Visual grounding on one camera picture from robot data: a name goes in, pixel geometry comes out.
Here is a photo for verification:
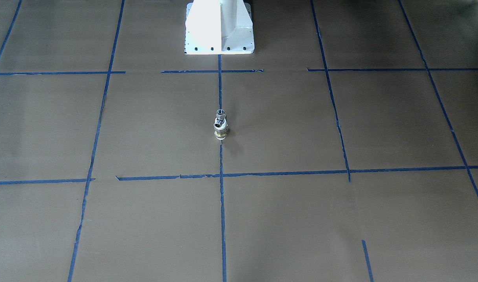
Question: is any small chrome angle valve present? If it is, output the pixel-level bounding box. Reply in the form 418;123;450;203
214;109;228;130

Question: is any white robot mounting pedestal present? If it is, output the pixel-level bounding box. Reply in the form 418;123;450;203
184;0;255;55

